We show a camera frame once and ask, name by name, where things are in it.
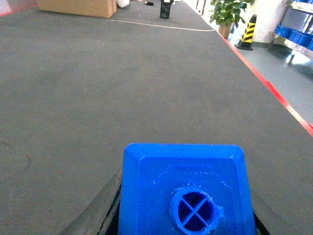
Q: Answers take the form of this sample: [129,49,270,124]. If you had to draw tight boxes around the white foam pieces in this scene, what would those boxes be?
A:
[117,0,130,8]

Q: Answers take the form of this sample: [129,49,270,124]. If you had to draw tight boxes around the blue square plastic part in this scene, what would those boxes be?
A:
[118,143,256,235]

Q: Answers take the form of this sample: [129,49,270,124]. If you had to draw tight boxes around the green potted plant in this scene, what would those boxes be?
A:
[209,0,254,39]

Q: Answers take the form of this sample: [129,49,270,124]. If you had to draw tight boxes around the yellow black traffic cone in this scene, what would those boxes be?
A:
[235,14,257,51]

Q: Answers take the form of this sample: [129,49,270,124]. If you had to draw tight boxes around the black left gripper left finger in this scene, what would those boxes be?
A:
[60,169,122,235]

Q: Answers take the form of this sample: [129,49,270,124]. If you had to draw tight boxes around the large cardboard box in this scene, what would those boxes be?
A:
[37,0,117,18]

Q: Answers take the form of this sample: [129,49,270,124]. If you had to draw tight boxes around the stainless steel shelf rack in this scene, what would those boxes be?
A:
[268,0,313,63]

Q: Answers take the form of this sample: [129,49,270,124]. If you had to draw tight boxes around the dark grey floor mat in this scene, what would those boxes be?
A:
[0,2,313,235]

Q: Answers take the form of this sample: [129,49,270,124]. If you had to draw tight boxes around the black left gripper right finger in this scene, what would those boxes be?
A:
[250,190,296,235]

